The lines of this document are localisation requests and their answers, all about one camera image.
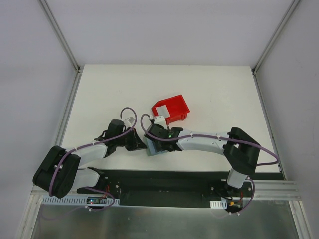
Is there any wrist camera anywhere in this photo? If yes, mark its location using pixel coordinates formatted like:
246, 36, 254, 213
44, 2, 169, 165
124, 117, 135, 127
151, 115, 167, 129

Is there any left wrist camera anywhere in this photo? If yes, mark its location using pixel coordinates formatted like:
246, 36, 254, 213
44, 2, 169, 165
124, 117, 135, 127

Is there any red plastic bin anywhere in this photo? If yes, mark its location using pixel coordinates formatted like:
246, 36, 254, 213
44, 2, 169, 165
151, 94, 190, 124

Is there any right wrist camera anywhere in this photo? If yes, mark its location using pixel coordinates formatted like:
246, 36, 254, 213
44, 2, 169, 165
151, 115, 167, 129

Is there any left aluminium frame post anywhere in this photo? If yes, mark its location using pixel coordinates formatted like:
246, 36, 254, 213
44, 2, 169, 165
37, 0, 81, 73

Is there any right white cable duct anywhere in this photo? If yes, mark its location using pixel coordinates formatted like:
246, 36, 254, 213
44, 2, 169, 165
209, 200, 227, 210

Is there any stack of white cards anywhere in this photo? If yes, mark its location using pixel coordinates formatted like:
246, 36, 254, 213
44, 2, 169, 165
156, 105, 170, 118

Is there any aluminium frame post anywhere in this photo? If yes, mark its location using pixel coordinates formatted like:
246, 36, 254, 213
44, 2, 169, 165
37, 0, 81, 73
252, 0, 302, 75

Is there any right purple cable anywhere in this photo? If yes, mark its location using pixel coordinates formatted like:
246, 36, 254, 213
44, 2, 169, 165
140, 114, 279, 220

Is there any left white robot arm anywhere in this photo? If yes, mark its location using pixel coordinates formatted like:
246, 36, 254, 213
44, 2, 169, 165
32, 117, 147, 198

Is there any purple cable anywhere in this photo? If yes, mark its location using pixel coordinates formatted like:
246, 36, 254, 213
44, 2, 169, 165
140, 114, 279, 220
39, 107, 138, 221

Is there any right aluminium frame post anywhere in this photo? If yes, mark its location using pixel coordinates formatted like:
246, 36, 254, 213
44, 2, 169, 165
252, 0, 302, 75

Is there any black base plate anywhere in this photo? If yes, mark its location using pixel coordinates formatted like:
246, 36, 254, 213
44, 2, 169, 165
77, 169, 259, 207

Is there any left white cable duct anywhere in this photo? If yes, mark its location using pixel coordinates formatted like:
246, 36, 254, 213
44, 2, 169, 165
42, 196, 120, 207

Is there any white cable duct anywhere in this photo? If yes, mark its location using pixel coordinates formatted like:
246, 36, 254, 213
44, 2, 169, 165
209, 200, 227, 210
42, 196, 120, 207

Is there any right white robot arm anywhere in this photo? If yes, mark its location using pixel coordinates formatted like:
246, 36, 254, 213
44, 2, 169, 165
145, 123, 260, 197

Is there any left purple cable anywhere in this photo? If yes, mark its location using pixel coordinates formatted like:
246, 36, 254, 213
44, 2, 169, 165
39, 107, 138, 221

